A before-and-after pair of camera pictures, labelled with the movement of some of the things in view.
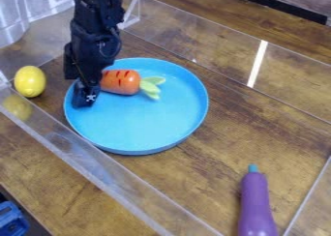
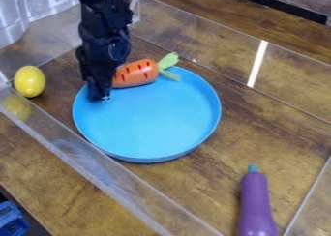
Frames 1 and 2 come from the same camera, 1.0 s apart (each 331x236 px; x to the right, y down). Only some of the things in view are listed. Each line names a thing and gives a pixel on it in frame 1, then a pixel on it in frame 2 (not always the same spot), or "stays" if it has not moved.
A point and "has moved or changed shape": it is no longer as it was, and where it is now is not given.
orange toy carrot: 122,81 -> 141,71
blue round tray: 132,125 has moved or changed shape
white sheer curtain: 22,5 stays
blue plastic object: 13,223 stays
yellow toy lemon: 29,81 stays
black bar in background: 281,7 stays
